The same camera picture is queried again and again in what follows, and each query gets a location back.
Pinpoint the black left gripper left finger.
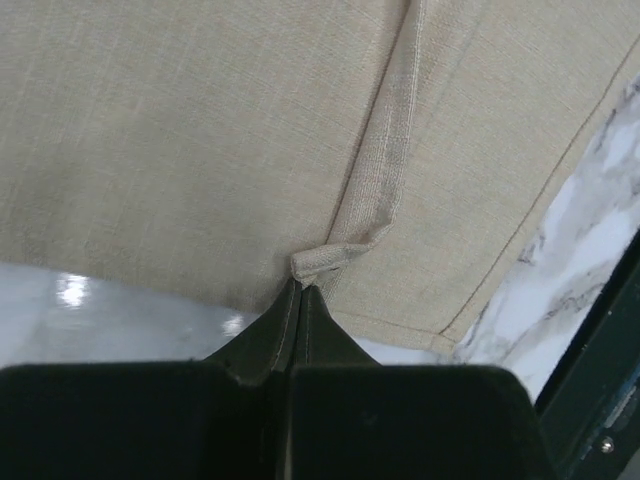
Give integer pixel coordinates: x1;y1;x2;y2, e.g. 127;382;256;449
1;281;301;479

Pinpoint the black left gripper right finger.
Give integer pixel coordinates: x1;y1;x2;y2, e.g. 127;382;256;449
289;287;550;479

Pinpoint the beige cloth napkin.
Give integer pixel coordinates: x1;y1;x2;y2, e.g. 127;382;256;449
1;1;639;352

